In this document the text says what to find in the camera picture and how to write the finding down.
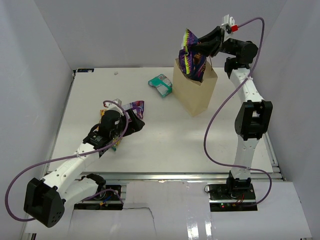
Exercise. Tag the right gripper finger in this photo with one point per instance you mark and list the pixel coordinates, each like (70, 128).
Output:
(207, 49)
(216, 35)

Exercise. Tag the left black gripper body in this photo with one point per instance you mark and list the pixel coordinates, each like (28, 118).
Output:
(120, 130)

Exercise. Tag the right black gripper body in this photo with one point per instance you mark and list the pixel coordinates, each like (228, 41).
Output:
(231, 45)

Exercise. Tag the purple candy packet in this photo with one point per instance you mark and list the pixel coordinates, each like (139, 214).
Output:
(137, 107)

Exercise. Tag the large dark purple snack bag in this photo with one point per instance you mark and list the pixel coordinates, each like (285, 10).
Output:
(191, 62)

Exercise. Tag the teal snack packet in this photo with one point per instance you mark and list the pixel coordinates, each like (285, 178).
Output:
(162, 84)

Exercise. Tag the green yellow snack packet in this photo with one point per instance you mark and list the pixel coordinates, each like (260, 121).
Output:
(115, 144)

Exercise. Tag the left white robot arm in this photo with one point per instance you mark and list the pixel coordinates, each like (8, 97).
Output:
(46, 199)

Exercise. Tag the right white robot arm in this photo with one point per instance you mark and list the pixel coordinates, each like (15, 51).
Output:
(253, 118)

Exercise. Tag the brown paper bag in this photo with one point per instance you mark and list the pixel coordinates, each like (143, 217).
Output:
(193, 95)

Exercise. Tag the yellow candy packet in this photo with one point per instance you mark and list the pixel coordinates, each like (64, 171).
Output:
(102, 112)

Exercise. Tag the white paper sheet front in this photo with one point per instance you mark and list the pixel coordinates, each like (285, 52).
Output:
(181, 211)

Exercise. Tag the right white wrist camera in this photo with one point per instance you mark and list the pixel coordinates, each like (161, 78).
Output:
(229, 26)

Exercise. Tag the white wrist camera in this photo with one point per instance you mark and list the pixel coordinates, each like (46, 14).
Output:
(229, 26)
(114, 105)

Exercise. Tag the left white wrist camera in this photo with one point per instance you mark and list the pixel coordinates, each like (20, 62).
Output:
(114, 105)

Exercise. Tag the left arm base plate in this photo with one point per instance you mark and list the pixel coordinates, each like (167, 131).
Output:
(106, 201)

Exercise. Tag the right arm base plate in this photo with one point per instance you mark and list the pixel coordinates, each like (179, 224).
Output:
(220, 200)

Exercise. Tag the aluminium table frame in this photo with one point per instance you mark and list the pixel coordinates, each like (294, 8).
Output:
(172, 145)

